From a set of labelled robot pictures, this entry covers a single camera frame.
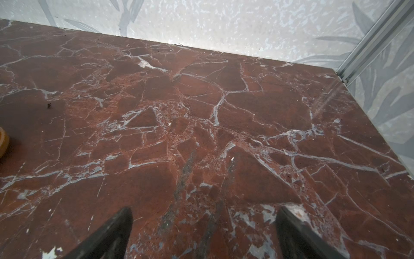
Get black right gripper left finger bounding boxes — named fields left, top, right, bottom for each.
left=64, top=207, right=133, bottom=259

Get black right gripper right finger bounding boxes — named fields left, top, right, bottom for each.
left=276, top=206, right=344, bottom=259

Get orange plastic tray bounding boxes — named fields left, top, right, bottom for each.
left=0, top=127, right=10, bottom=158

